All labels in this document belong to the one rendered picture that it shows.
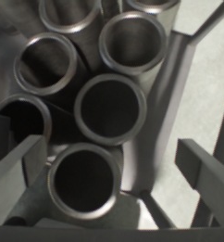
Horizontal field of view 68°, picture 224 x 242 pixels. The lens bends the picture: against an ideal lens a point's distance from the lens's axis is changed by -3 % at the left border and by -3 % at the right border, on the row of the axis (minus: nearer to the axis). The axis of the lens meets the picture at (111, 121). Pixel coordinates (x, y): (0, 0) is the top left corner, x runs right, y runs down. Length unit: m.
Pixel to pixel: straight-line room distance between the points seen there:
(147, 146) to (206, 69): 0.55
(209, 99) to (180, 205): 0.51
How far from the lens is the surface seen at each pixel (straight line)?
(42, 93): 0.33
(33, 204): 0.98
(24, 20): 0.59
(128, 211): 0.87
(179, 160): 0.17
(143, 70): 0.31
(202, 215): 0.31
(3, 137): 0.27
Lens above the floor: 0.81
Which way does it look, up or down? 81 degrees down
